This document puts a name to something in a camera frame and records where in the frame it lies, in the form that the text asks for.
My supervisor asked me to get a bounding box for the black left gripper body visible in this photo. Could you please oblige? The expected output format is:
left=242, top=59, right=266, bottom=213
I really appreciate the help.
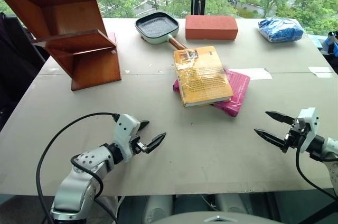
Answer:
left=128, top=134, right=147, bottom=155

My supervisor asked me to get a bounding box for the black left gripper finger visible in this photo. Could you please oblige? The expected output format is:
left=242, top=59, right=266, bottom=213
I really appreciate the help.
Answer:
left=138, top=120, right=151, bottom=132
left=144, top=132, right=167, bottom=155

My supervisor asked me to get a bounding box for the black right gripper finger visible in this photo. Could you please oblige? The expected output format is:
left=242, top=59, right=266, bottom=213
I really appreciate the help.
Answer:
left=253, top=128, right=288, bottom=152
left=265, top=111, right=296, bottom=126

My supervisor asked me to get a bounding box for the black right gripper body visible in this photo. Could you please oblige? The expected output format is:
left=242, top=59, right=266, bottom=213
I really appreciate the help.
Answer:
left=280, top=117, right=311, bottom=154

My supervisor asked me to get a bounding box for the pink book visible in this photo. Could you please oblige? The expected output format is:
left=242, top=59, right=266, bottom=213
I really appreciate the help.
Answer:
left=172, top=68, right=251, bottom=117

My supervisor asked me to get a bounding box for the yellow book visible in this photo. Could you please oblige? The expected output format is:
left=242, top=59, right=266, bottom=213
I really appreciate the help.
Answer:
left=173, top=45, right=234, bottom=108

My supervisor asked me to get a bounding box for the wooden slanted shelf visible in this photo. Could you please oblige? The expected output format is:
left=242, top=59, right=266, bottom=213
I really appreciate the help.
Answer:
left=0, top=0, right=123, bottom=92

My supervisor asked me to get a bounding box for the grey rounded shape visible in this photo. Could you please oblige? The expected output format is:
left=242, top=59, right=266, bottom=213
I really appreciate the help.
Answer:
left=214, top=194, right=249, bottom=216
left=142, top=194, right=174, bottom=224

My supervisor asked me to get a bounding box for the blue filled plastic bag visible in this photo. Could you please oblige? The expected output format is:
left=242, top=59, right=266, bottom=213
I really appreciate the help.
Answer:
left=258, top=16, right=305, bottom=43

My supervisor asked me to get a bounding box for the mint green grill pan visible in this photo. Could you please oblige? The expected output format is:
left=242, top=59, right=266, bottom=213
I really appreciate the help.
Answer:
left=134, top=12, right=189, bottom=51

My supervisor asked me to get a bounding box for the grey robot torso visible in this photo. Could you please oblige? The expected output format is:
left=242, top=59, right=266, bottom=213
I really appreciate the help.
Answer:
left=149, top=211, right=286, bottom=224

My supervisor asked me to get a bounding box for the orange red brick block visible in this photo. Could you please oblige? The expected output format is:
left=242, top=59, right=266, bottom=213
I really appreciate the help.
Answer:
left=185, top=15, right=239, bottom=41

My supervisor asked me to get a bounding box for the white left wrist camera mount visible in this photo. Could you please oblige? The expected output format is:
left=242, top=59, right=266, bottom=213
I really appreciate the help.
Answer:
left=113, top=114, right=141, bottom=163

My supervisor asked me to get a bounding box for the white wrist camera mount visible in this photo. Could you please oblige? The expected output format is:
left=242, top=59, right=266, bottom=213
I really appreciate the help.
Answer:
left=297, top=107, right=321, bottom=154
left=113, top=114, right=141, bottom=163

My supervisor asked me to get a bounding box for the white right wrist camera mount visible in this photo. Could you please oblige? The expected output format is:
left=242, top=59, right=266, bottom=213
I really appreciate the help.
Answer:
left=297, top=107, right=321, bottom=154

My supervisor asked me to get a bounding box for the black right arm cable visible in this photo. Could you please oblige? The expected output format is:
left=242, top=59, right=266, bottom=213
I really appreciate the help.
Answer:
left=295, top=128, right=338, bottom=201

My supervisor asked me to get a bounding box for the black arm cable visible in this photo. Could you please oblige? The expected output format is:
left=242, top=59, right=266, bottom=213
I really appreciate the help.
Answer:
left=295, top=128, right=338, bottom=201
left=36, top=112, right=120, bottom=224

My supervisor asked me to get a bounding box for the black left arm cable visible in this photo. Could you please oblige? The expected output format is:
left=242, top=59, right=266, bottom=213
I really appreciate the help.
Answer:
left=36, top=112, right=120, bottom=224

